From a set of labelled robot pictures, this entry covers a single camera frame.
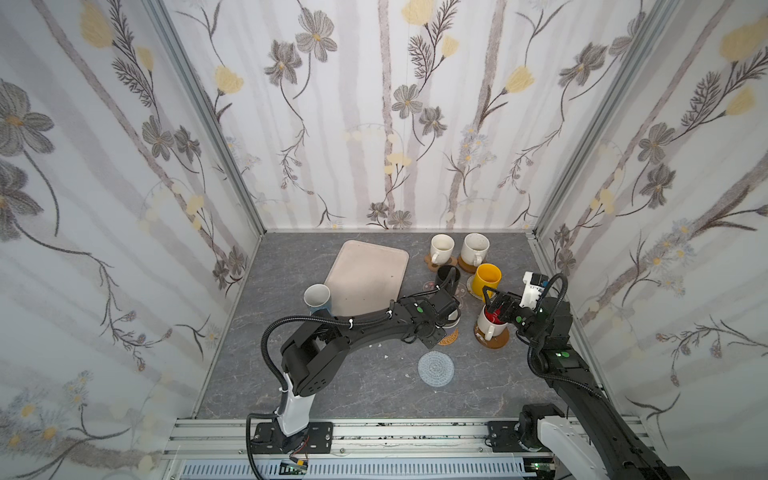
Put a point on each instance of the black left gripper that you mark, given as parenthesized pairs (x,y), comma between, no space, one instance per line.
(447,299)

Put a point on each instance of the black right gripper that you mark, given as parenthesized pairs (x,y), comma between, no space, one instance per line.
(504,306)

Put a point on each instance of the red interior white mug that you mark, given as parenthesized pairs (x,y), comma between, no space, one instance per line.
(490,324)

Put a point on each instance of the yellow mug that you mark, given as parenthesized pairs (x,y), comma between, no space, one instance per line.
(486,275)

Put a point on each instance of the woven rattan round coaster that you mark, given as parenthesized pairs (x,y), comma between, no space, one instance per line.
(450,338)

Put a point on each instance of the glossy amber round coaster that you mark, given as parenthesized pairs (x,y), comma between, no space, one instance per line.
(494,343)

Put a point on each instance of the brown round wooden coaster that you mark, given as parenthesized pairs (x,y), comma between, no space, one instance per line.
(467,266)

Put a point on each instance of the black mug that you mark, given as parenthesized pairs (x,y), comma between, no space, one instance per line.
(448,278)

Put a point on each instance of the grey blue round coaster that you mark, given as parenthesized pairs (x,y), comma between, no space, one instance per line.
(436,369)

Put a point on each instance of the brown paw print coaster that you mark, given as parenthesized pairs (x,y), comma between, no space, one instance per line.
(434,267)

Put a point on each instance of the beige rectangular tray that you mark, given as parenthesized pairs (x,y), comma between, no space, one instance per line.
(365,277)

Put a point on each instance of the cream mug front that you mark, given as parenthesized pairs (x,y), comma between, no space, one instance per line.
(441,249)

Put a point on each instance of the light blue mug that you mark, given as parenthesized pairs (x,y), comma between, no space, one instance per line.
(318,297)

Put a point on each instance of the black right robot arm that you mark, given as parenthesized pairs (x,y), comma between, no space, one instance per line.
(610,449)

